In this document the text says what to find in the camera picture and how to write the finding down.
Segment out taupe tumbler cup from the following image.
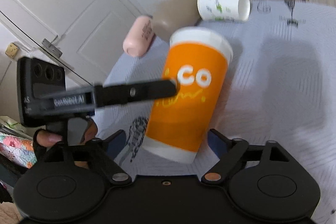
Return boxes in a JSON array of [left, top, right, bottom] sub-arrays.
[[151, 0, 201, 43]]

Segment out orange paper cup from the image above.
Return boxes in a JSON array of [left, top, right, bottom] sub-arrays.
[[142, 27, 233, 164]]

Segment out pink tumbler bottle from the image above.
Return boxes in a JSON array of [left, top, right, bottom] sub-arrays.
[[123, 15, 154, 57]]

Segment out metal door handle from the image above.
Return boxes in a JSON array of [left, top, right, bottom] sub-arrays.
[[42, 35, 63, 58]]

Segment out white green-print paper cup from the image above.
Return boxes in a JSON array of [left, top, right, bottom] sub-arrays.
[[197, 0, 251, 22]]

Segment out person's left hand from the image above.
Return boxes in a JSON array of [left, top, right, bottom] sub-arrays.
[[35, 118, 99, 147]]

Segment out white door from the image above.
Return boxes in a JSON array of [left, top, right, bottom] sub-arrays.
[[1, 0, 140, 84]]

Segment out white patterned tablecloth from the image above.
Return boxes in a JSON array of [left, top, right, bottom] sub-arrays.
[[93, 0, 335, 223]]

